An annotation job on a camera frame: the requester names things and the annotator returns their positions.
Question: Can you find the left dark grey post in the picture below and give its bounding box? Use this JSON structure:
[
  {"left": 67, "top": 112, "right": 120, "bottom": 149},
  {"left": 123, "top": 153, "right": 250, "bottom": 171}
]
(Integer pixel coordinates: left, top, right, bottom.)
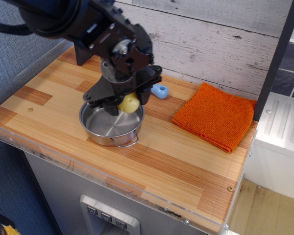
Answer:
[{"left": 74, "top": 41, "right": 95, "bottom": 66}]

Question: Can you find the white ribbed cabinet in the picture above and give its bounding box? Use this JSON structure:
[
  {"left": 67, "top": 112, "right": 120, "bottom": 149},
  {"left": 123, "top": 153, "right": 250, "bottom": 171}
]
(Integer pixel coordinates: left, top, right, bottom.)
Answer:
[{"left": 245, "top": 93, "right": 294, "bottom": 199}]

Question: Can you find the blue grey toy scoop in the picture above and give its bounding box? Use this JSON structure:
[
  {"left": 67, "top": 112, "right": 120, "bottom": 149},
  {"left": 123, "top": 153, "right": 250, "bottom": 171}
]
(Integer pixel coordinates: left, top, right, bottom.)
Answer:
[{"left": 151, "top": 84, "right": 169, "bottom": 99}]

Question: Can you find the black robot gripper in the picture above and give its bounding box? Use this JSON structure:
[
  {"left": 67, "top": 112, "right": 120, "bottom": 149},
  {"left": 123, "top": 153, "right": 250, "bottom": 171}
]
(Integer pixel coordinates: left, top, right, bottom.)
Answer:
[{"left": 73, "top": 0, "right": 162, "bottom": 116}]

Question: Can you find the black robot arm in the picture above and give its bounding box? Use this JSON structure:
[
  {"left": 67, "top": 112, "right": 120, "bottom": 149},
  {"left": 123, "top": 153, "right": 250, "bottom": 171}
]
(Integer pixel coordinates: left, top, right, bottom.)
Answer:
[{"left": 12, "top": 0, "right": 162, "bottom": 116}]

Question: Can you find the dark grey post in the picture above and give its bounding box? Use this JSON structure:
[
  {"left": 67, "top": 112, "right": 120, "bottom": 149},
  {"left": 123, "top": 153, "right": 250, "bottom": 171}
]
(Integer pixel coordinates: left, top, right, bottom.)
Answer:
[
  {"left": 253, "top": 0, "right": 294, "bottom": 121},
  {"left": 74, "top": 41, "right": 95, "bottom": 66}
]

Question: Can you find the orange knitted cloth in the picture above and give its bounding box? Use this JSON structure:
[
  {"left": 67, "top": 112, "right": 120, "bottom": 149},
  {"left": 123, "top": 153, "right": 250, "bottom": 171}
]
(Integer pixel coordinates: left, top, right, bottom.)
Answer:
[{"left": 172, "top": 83, "right": 257, "bottom": 153}]

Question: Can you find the yellow toy potato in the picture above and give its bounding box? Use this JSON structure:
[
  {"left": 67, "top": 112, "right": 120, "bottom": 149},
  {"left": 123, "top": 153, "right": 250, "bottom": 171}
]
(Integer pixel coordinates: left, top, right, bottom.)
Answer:
[{"left": 117, "top": 92, "right": 140, "bottom": 114}]

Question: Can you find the silver dispenser button panel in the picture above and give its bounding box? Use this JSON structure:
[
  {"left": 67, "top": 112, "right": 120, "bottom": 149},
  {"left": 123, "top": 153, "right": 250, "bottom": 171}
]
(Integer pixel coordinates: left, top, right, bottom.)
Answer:
[{"left": 80, "top": 194, "right": 141, "bottom": 235}]

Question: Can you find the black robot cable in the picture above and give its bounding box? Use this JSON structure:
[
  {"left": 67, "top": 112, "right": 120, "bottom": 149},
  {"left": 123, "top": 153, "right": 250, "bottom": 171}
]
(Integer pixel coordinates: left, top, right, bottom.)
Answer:
[{"left": 0, "top": 21, "right": 32, "bottom": 36}]

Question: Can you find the right dark grey post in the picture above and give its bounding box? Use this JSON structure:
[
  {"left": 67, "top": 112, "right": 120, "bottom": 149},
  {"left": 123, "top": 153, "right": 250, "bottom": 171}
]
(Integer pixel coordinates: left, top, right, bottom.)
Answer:
[{"left": 253, "top": 0, "right": 294, "bottom": 121}]

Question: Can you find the yellow black object on floor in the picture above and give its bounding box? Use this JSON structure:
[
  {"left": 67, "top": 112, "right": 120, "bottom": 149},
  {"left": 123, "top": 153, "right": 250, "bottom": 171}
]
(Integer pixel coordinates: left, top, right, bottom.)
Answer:
[{"left": 0, "top": 223, "right": 21, "bottom": 235}]

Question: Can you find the stainless steel pot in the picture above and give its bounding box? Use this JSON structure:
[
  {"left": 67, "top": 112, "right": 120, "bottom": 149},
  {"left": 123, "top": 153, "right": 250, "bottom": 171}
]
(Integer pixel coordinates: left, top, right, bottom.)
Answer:
[{"left": 79, "top": 103, "right": 145, "bottom": 148}]

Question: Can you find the clear acrylic edge guard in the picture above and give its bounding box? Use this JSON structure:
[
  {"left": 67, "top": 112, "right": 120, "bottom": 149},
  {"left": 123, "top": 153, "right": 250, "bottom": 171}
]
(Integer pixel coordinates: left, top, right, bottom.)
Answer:
[{"left": 0, "top": 117, "right": 257, "bottom": 235}]

